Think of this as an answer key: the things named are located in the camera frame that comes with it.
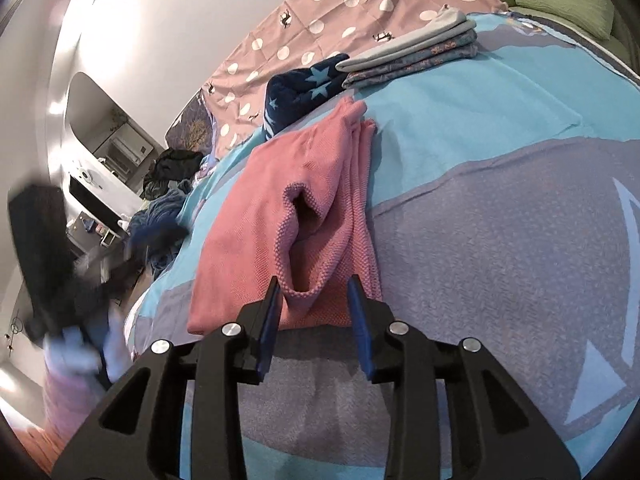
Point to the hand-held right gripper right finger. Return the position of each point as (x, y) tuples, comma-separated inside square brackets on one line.
[(357, 320)]

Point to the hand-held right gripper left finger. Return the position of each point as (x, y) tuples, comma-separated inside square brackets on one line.
[(270, 320)]

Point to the pink knit sweater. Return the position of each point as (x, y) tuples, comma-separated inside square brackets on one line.
[(240, 240)]

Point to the light blue cloth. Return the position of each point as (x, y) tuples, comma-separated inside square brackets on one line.
[(70, 350)]

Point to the pile of blue clothes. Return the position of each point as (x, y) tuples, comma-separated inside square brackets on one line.
[(160, 210)]

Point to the pile of dark clothes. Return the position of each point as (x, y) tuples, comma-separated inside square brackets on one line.
[(170, 170)]

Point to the white desk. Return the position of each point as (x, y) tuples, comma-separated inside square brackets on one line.
[(100, 187)]

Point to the blue grey printed blanket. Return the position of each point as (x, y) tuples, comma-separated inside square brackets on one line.
[(475, 210)]

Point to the navy star print garment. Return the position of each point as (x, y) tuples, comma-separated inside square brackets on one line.
[(295, 95)]

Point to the blue patterned folded garment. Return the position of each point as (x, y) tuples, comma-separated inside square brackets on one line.
[(435, 52), (425, 67)]

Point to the grey folded garment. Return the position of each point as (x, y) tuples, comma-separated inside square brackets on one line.
[(400, 50)]

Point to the pink polka dot sheet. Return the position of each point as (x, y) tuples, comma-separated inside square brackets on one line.
[(350, 0)]

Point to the arched wall mirror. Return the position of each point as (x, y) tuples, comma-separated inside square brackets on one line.
[(115, 135)]

